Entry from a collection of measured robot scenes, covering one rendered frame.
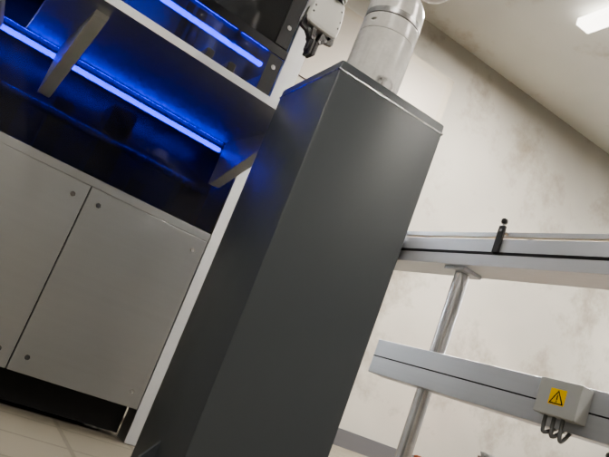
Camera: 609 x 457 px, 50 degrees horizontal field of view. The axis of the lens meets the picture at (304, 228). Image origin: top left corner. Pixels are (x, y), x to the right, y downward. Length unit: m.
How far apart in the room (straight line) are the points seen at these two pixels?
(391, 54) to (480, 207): 4.24
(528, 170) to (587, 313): 1.43
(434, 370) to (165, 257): 0.90
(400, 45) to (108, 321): 1.01
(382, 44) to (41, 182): 0.90
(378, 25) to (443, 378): 1.14
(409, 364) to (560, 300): 4.05
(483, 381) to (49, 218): 1.26
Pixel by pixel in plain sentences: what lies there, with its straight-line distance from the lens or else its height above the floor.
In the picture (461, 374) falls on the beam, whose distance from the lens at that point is 2.05.
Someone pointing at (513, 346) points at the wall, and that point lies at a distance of 5.79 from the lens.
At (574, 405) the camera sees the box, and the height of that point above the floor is 0.49.
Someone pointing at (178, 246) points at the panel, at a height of 0.53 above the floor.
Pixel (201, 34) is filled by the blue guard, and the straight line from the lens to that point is 1.94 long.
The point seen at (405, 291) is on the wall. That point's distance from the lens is 5.04.
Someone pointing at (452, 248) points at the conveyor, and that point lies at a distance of 2.23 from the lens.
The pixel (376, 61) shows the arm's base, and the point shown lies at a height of 0.93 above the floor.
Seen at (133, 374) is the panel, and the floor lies 0.17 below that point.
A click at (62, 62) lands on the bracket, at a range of 1.63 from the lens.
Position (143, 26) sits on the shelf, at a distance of 1.44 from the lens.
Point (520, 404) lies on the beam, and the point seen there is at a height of 0.46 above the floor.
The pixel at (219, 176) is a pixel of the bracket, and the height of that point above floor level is 0.75.
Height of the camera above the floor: 0.31
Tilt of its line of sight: 13 degrees up
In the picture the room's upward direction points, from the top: 21 degrees clockwise
